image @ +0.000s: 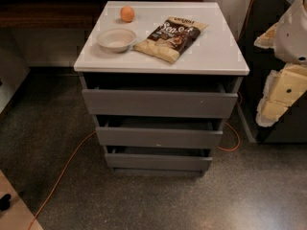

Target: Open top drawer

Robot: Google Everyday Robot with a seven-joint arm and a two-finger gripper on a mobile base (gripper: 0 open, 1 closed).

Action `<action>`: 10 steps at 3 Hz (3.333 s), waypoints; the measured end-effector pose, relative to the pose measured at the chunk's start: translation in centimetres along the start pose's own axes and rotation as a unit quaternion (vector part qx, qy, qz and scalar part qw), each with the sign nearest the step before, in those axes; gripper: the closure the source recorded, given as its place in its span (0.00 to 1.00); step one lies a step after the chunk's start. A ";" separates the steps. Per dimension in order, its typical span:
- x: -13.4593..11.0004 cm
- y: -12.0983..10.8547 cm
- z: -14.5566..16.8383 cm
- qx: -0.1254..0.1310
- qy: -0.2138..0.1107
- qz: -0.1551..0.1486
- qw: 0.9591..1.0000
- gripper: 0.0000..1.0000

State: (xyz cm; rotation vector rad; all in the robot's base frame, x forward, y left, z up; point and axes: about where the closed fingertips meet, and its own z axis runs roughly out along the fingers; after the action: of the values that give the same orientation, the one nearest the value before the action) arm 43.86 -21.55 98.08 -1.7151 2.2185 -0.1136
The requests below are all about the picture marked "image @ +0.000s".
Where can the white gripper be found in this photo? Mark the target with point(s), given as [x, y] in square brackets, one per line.
[293, 37]

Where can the grey top drawer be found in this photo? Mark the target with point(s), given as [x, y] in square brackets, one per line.
[159, 103]

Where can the grey drawer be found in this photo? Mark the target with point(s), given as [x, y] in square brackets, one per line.
[159, 133]
[159, 103]
[165, 159]

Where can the grey drawer cabinet white top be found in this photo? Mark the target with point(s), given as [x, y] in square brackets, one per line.
[213, 63]

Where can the grey middle drawer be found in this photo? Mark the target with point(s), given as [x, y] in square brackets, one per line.
[159, 133]

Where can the grey bottom drawer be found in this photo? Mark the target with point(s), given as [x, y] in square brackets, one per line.
[165, 159]

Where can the yellow brown chip bag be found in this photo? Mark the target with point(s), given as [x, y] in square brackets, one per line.
[171, 39]

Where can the orange fruit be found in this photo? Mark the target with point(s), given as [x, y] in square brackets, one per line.
[127, 14]

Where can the white paper bowl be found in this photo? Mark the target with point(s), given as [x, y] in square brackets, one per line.
[116, 40]

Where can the dark wooden shelf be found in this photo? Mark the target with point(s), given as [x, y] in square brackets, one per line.
[56, 14]

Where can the small black object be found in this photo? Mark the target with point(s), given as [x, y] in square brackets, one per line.
[5, 202]

